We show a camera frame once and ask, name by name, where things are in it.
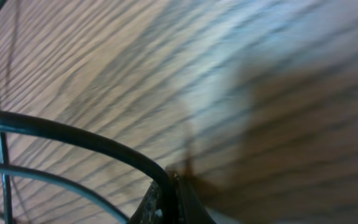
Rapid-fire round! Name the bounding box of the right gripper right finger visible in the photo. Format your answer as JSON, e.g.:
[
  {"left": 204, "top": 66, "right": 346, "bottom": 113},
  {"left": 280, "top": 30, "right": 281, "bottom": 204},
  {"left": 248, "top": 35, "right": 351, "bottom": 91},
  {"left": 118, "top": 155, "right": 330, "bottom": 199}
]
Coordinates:
[{"left": 174, "top": 174, "right": 216, "bottom": 224}]

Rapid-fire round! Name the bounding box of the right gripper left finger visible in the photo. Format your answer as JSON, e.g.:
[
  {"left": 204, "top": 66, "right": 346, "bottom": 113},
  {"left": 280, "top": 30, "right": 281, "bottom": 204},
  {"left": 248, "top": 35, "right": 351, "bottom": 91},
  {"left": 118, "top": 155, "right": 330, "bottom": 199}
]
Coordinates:
[{"left": 127, "top": 181, "right": 163, "bottom": 224}]

